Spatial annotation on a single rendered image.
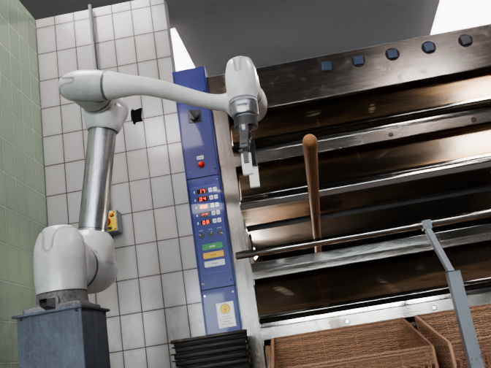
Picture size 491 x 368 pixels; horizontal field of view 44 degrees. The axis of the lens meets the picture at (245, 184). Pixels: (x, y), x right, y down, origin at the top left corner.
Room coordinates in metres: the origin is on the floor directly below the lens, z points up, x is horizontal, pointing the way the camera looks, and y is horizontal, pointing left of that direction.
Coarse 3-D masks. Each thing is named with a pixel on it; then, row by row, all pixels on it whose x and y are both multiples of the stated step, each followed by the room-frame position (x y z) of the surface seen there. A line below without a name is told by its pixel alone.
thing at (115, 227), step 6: (114, 210) 2.62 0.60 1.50; (108, 216) 2.62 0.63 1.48; (114, 216) 2.61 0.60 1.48; (120, 216) 2.67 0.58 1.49; (114, 222) 2.62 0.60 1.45; (120, 222) 2.66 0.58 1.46; (108, 228) 2.62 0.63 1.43; (114, 228) 2.62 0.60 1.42; (120, 228) 2.65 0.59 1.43; (114, 234) 2.68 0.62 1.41
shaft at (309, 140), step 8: (312, 136) 1.19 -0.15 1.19; (304, 144) 1.19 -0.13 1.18; (312, 144) 1.19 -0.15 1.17; (304, 152) 1.25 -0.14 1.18; (312, 152) 1.23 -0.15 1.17; (312, 160) 1.29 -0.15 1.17; (312, 168) 1.35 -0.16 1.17; (312, 176) 1.42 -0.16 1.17; (312, 184) 1.49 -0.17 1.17; (312, 192) 1.58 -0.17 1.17; (312, 200) 1.67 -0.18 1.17; (312, 208) 1.78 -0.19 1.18; (312, 216) 1.90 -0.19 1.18; (312, 224) 2.05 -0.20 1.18; (320, 224) 2.07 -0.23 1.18; (320, 232) 2.20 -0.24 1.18; (320, 248) 2.56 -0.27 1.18
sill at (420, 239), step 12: (468, 228) 2.59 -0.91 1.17; (480, 228) 2.58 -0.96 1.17; (396, 240) 2.61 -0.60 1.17; (408, 240) 2.60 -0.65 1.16; (420, 240) 2.60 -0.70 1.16; (324, 252) 2.63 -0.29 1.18; (336, 252) 2.62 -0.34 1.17; (348, 252) 2.62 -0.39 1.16; (360, 252) 2.62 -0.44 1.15; (372, 252) 2.61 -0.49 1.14; (252, 264) 2.65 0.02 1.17; (264, 264) 2.65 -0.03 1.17; (276, 264) 2.64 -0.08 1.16; (288, 264) 2.64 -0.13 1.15
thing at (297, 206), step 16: (416, 176) 2.45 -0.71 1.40; (432, 176) 2.45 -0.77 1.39; (448, 176) 2.46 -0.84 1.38; (464, 176) 2.49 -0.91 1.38; (480, 176) 2.51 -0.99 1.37; (320, 192) 2.48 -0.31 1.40; (336, 192) 2.47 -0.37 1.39; (352, 192) 2.48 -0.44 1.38; (368, 192) 2.51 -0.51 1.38; (384, 192) 2.54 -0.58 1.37; (400, 192) 2.56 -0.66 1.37; (416, 192) 2.59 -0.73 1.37; (432, 192) 2.62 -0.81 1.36; (240, 208) 2.50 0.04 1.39; (256, 208) 2.50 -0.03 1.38; (272, 208) 2.53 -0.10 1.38; (288, 208) 2.56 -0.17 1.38; (304, 208) 2.58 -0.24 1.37; (320, 208) 2.61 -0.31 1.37; (336, 208) 2.64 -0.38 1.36
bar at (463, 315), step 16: (400, 224) 2.24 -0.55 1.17; (416, 224) 2.23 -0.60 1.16; (432, 224) 2.23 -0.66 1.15; (304, 240) 2.27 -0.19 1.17; (320, 240) 2.26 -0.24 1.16; (336, 240) 2.25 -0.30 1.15; (432, 240) 2.17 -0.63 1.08; (240, 256) 2.28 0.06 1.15; (448, 272) 2.01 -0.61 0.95; (464, 288) 2.00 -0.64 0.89; (464, 304) 2.00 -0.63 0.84; (464, 320) 2.00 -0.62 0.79; (464, 336) 2.01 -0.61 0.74; (480, 352) 2.00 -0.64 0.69
